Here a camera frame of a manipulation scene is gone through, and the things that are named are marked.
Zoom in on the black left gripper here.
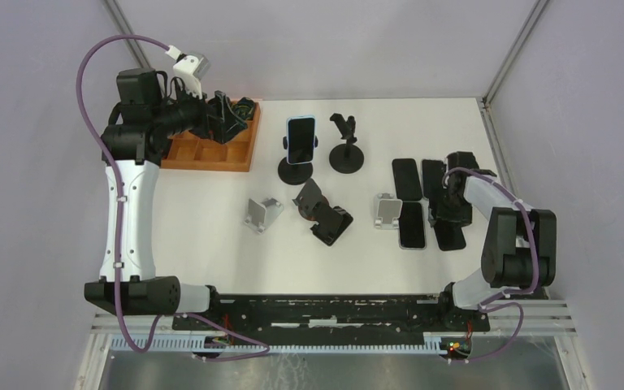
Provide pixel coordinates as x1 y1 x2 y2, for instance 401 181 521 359
152 77 247 145

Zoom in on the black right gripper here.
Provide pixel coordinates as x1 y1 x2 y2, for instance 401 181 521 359
427 184 473 230

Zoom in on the silver edge smartphone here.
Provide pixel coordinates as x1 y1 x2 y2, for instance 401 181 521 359
399 201 427 250

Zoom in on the blue case smartphone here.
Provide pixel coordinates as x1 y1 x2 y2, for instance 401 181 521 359
284 115 318 165

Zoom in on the black round clamp stand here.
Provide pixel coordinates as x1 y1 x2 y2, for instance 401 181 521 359
277 136 319 185

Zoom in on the black round tall stand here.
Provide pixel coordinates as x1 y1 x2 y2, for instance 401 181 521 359
329 113 364 174

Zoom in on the black folding phone stand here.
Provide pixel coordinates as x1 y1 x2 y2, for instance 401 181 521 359
310 202 353 246

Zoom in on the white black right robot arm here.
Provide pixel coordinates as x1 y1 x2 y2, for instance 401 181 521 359
421 151 557 332

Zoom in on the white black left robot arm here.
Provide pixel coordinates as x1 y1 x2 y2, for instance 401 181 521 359
84 68 247 315

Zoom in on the silver metal phone stand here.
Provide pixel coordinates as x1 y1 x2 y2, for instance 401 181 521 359
374 193 403 230

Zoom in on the silver stand left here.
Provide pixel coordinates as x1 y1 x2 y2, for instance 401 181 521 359
244 197 284 234

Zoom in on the round wooden base stand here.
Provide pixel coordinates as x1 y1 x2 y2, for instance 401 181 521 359
292 178 329 221

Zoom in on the orange wooden organizer tray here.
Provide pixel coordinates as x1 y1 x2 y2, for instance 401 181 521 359
161 101 261 172

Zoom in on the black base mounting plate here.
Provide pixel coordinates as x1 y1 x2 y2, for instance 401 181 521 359
203 294 491 345

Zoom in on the black cable bundle right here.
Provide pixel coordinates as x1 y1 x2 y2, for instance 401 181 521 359
233 97 257 122

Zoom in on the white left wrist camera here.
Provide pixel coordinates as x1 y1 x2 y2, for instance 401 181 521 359
165 45 210 99

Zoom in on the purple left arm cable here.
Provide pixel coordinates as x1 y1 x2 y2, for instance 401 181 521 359
76 34 271 362

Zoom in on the white slotted cable duct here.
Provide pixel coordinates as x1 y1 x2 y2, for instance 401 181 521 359
108 331 472 357

